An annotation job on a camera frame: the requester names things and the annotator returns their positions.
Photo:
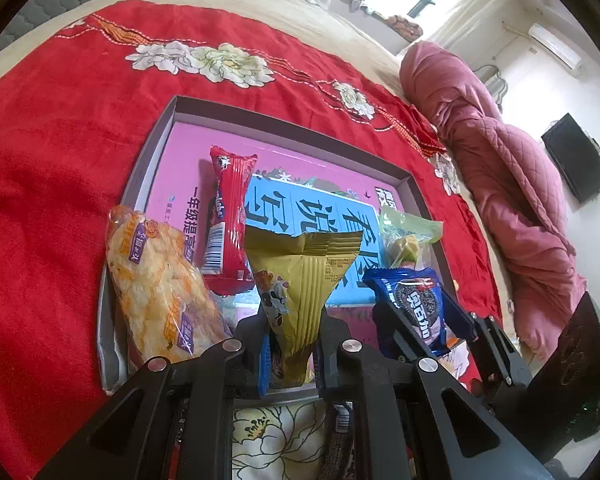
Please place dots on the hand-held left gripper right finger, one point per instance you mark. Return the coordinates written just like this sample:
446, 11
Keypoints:
330, 360

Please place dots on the grey cardboard box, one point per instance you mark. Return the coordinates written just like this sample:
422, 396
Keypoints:
280, 122

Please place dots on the pink quilt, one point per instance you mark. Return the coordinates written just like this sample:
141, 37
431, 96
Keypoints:
505, 185

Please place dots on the red floral blanket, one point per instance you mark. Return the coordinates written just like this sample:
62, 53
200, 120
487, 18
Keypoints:
55, 160

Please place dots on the clothes on window sill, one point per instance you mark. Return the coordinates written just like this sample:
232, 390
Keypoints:
405, 27

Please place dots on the white air conditioner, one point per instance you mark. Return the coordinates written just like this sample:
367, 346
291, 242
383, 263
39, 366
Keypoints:
555, 45

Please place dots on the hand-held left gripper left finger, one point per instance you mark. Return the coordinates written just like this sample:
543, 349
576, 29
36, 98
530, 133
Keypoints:
263, 365

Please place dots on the red snack packet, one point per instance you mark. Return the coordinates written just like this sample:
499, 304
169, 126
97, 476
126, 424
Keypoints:
227, 210

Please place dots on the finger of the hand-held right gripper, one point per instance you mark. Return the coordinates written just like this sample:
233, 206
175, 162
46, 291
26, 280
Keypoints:
392, 330
485, 340

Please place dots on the clear rice cracker packet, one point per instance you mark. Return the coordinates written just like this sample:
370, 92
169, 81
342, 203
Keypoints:
155, 280

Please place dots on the gold snack packet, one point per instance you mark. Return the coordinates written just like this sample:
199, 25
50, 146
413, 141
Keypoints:
295, 280

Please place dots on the pink picture book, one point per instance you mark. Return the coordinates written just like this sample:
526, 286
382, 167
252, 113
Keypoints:
190, 170

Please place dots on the black wall television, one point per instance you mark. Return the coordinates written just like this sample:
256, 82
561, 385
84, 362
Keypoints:
575, 160

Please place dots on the white metal rack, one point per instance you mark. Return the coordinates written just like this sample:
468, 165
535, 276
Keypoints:
492, 85

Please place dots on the dark chocolate bar packet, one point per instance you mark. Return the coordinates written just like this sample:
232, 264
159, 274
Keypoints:
341, 440

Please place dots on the blue cookie packet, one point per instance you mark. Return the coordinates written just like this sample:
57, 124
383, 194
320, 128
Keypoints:
420, 300

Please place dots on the light green snack packet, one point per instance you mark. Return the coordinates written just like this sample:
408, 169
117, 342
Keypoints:
405, 240

